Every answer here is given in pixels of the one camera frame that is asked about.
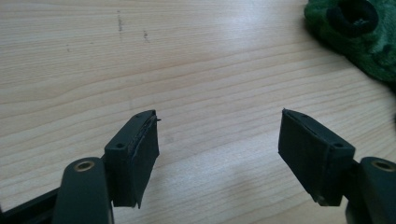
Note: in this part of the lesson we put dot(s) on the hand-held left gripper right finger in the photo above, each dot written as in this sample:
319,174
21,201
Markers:
314,155

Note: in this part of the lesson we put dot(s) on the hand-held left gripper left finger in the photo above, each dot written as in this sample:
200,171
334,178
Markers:
130,161

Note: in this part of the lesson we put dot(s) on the green plush toy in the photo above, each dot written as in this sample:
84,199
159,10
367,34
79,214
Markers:
370,46

